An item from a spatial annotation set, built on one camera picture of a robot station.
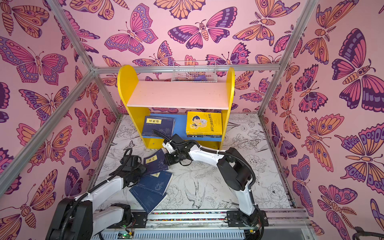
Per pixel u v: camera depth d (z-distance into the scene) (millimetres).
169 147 813
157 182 838
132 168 698
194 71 932
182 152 662
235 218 734
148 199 796
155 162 894
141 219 744
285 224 727
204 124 867
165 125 922
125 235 720
